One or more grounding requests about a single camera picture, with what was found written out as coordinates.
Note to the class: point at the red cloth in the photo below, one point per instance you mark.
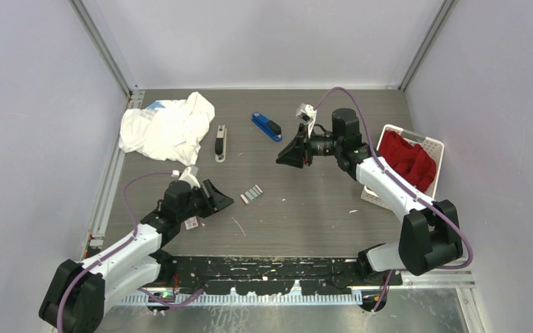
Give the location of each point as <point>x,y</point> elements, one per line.
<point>412,163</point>

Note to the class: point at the white plastic basket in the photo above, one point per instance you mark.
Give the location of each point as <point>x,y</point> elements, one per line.
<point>433,147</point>

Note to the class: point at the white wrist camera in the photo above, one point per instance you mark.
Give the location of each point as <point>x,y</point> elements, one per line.
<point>308,114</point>
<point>188,175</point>

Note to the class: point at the staple box lid sleeve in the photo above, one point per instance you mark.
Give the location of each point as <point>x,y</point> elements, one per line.
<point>191,223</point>

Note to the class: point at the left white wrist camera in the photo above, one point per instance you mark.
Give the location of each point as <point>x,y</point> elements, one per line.
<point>188,175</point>

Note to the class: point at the blue black stapler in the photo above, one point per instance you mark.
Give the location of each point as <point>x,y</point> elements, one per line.
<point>267,126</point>

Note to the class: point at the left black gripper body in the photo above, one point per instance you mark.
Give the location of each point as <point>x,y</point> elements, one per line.
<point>200,204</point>

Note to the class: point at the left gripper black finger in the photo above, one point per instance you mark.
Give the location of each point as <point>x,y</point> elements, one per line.
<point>220,202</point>
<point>211,191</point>

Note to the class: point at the white crumpled t-shirt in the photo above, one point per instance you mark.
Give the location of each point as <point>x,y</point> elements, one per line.
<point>168,129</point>

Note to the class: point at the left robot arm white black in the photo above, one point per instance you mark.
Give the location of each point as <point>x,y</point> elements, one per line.
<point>81,293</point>

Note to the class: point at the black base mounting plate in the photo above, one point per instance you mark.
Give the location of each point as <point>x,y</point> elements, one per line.
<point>265,276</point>

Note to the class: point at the white perforated cable rail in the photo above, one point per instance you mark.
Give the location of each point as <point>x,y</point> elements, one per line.
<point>251,299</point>

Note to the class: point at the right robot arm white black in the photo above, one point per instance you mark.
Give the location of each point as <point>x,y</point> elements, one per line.
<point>429,235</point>

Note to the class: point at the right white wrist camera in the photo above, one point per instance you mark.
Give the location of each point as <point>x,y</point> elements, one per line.
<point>308,114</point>

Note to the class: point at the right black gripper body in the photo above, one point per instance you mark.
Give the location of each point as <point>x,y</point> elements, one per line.
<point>320,145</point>

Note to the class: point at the box of staples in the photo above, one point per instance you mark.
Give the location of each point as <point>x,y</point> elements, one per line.
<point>252,194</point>

